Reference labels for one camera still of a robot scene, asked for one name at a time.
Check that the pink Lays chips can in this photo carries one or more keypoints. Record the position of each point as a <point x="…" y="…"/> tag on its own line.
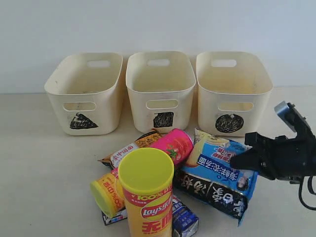
<point x="177" y="144"/>

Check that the cream bin with square mark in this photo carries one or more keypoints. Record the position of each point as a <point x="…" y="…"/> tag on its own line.
<point x="160" y="87"/>

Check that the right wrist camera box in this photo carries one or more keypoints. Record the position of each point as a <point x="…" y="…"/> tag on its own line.
<point x="293" y="119"/>

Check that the yellow Lays chips can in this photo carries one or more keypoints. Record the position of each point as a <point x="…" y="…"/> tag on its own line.
<point x="146" y="176"/>

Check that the blue white milk carton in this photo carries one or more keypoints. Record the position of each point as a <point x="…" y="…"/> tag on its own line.
<point x="184" y="221"/>

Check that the blue instant noodle packet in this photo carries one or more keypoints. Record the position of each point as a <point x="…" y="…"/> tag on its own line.
<point x="210" y="160"/>

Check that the cream bin with circle mark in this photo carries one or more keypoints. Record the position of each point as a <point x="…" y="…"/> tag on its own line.
<point x="233" y="91"/>

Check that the orange instant noodle packet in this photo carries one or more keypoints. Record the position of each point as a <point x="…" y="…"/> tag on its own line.
<point x="113" y="160"/>

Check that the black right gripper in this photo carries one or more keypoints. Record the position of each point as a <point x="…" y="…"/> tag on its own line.
<point x="280" y="158"/>

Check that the cream bin with triangle mark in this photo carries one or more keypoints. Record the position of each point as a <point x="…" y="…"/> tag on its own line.
<point x="86" y="93"/>

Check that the purple small carton box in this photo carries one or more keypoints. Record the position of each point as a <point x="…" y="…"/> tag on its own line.
<point x="121" y="215"/>

